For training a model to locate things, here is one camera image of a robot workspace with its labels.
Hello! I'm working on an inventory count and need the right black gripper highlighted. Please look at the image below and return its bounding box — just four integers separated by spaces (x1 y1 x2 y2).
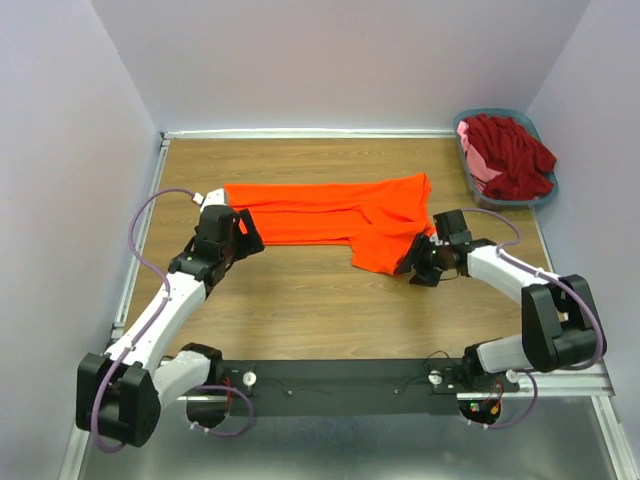
392 231 449 288

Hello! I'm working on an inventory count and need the orange t-shirt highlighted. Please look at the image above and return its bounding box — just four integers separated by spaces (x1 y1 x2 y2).
225 173 435 275

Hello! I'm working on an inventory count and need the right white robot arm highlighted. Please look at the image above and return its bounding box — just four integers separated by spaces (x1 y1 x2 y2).
395 209 607 392

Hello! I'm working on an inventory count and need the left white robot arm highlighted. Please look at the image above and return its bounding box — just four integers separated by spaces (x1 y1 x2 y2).
75 205 264 453

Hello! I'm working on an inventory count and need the pink t-shirt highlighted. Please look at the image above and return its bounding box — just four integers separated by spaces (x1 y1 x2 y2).
456 120 501 193

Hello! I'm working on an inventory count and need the dark red t-shirt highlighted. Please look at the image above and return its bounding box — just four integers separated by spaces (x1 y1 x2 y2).
464 113 556 201

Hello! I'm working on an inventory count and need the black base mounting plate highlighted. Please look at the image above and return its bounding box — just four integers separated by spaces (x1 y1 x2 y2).
222 357 519 416

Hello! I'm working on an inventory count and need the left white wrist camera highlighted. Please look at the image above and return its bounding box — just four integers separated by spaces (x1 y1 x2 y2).
191 188 230 209

